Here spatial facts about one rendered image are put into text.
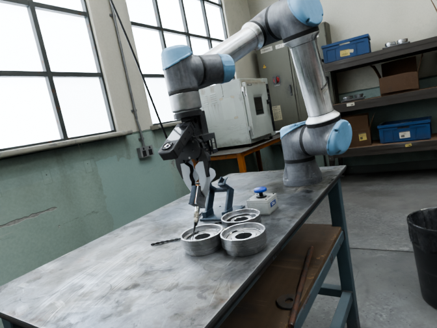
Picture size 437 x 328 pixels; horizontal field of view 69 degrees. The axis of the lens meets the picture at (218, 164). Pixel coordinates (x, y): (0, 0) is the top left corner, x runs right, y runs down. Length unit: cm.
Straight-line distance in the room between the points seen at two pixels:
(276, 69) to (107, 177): 300
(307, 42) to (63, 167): 179
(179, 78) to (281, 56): 399
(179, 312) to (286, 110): 424
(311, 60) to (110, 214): 193
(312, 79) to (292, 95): 355
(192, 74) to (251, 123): 227
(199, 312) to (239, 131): 260
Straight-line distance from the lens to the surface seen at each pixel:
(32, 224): 227
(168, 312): 60
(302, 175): 121
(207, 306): 58
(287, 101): 466
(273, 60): 475
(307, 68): 109
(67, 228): 238
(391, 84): 409
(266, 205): 94
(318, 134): 112
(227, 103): 310
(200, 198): 78
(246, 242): 70
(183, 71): 77
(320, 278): 117
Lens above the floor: 110
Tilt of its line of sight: 8 degrees down
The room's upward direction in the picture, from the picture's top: 11 degrees counter-clockwise
